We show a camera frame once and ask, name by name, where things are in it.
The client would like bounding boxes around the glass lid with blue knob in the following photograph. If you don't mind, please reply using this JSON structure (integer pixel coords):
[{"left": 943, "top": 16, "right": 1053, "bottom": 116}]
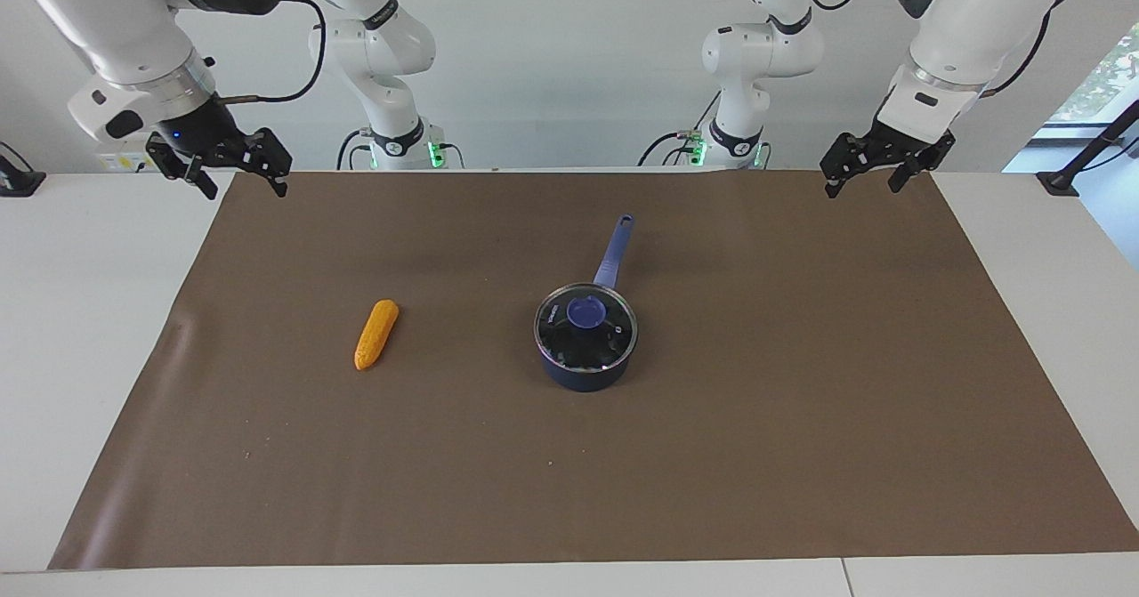
[{"left": 535, "top": 284, "right": 638, "bottom": 373}]

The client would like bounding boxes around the white box with yellow label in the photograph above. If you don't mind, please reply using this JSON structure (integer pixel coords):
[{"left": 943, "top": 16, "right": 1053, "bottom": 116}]
[{"left": 96, "top": 130, "right": 159, "bottom": 173}]

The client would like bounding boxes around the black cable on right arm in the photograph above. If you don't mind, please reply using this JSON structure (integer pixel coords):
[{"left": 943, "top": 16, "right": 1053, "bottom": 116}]
[{"left": 218, "top": 0, "right": 343, "bottom": 104}]

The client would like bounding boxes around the black base cables arm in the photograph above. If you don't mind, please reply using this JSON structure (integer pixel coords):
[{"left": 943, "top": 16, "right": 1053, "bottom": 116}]
[
  {"left": 637, "top": 90, "right": 723, "bottom": 168},
  {"left": 335, "top": 128, "right": 465, "bottom": 171}
]

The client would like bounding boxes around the small black clamp mount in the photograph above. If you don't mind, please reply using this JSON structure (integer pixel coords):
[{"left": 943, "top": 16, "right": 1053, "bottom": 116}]
[{"left": 0, "top": 141, "right": 46, "bottom": 198}]

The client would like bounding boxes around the brown table mat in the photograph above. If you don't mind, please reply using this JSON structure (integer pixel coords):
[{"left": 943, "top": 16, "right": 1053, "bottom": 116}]
[{"left": 49, "top": 170, "right": 1139, "bottom": 571}]

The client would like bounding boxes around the yellow corn cob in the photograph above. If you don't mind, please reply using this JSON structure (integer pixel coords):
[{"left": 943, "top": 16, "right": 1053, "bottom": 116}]
[{"left": 354, "top": 300, "right": 400, "bottom": 372}]

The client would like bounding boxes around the black clamp stand with pole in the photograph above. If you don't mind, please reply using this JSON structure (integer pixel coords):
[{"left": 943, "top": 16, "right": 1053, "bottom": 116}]
[{"left": 1037, "top": 99, "right": 1139, "bottom": 198}]

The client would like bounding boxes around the black base cables left arm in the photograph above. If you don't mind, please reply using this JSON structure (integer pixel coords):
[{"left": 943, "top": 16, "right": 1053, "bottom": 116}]
[{"left": 637, "top": 90, "right": 723, "bottom": 168}]

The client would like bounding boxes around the black base cables right arm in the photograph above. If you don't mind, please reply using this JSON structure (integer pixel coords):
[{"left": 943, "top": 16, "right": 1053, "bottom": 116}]
[{"left": 335, "top": 128, "right": 465, "bottom": 171}]

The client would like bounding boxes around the window with green foliage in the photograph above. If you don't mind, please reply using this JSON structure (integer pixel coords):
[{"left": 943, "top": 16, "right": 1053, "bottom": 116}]
[{"left": 1048, "top": 23, "right": 1139, "bottom": 128}]

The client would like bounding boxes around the dark blue pot with handle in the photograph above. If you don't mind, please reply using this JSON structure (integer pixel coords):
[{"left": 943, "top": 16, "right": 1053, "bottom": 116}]
[{"left": 534, "top": 214, "right": 639, "bottom": 393}]

